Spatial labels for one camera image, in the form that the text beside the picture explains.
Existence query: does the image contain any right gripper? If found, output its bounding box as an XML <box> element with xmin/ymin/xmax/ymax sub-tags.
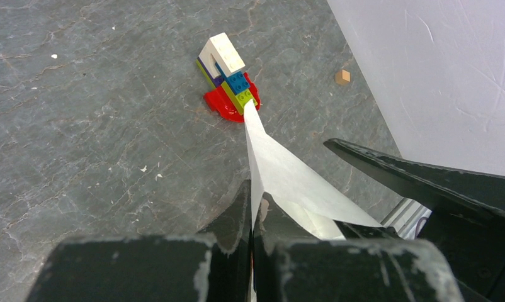
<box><xmin>324</xmin><ymin>138</ymin><xmax>505</xmax><ymax>301</ymax></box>

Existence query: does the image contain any red plastic lid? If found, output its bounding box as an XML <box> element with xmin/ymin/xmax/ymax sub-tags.
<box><xmin>203</xmin><ymin>72</ymin><xmax>262</xmax><ymax>123</ymax></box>

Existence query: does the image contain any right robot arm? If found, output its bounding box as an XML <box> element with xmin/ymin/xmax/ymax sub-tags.
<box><xmin>324</xmin><ymin>138</ymin><xmax>505</xmax><ymax>301</ymax></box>

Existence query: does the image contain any stacked toy brick tower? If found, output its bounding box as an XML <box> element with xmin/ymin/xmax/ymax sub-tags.
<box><xmin>196</xmin><ymin>32</ymin><xmax>255</xmax><ymax>115</ymax></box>

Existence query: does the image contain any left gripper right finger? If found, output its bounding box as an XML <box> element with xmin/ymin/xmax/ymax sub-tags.
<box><xmin>253</xmin><ymin>194</ymin><xmax>463</xmax><ymax>301</ymax></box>

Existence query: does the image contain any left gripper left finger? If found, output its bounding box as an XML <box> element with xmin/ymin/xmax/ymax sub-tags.
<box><xmin>27</xmin><ymin>180</ymin><xmax>252</xmax><ymax>301</ymax></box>

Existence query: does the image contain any small wooden cube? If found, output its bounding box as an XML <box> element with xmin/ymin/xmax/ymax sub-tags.
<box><xmin>334</xmin><ymin>69</ymin><xmax>351</xmax><ymax>86</ymax></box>

